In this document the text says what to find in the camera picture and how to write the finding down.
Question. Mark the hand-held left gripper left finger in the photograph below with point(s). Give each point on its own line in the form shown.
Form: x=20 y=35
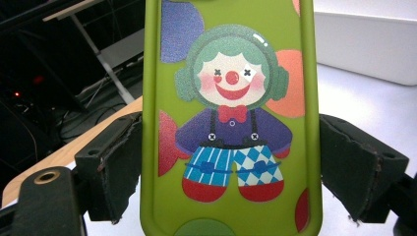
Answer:
x=111 y=164

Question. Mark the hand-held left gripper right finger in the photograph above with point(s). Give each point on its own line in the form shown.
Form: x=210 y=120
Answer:
x=357 y=167

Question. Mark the green clown phone case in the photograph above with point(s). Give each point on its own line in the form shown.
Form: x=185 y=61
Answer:
x=154 y=131

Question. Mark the white plastic bin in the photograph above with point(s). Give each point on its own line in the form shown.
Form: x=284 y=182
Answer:
x=360 y=49

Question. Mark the white table mat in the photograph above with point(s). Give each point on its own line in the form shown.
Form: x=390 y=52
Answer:
x=360 y=105

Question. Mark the white metal stand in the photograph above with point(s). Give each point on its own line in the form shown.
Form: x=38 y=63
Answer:
x=111 y=75

